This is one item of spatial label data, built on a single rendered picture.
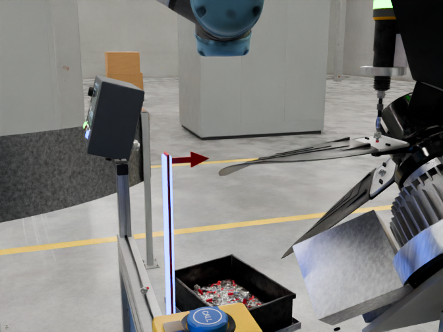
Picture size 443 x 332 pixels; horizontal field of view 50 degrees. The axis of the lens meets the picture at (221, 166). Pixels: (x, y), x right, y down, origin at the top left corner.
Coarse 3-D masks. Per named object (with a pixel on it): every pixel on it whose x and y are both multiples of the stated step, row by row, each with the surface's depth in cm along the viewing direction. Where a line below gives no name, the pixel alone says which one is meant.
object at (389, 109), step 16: (384, 112) 81; (400, 112) 79; (400, 128) 78; (416, 128) 76; (432, 128) 76; (416, 144) 77; (432, 144) 72; (400, 160) 81; (416, 160) 73; (400, 176) 76
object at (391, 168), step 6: (384, 162) 90; (390, 162) 88; (378, 168) 91; (384, 168) 89; (390, 168) 86; (396, 168) 84; (378, 174) 89; (390, 174) 84; (372, 180) 89; (378, 180) 87; (384, 180) 84; (390, 180) 82; (372, 186) 88; (378, 186) 85; (384, 186) 83; (372, 192) 86
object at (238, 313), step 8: (232, 304) 51; (240, 304) 51; (184, 312) 49; (232, 312) 49; (240, 312) 49; (248, 312) 49; (160, 320) 48; (168, 320) 48; (176, 320) 48; (184, 320) 47; (232, 320) 47; (240, 320) 48; (248, 320) 48; (152, 328) 48; (160, 328) 46; (184, 328) 46; (232, 328) 46; (240, 328) 46; (248, 328) 46; (256, 328) 46
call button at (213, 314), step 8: (192, 312) 47; (200, 312) 47; (208, 312) 47; (216, 312) 47; (224, 312) 47; (192, 320) 46; (200, 320) 46; (208, 320) 46; (216, 320) 46; (224, 320) 46; (192, 328) 45; (200, 328) 45; (208, 328) 45; (216, 328) 45; (224, 328) 46
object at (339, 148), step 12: (324, 144) 77; (336, 144) 76; (348, 144) 76; (360, 144) 74; (276, 156) 72; (288, 156) 71; (300, 156) 69; (312, 156) 68; (324, 156) 68; (336, 156) 68; (348, 156) 69; (228, 168) 71; (240, 168) 80
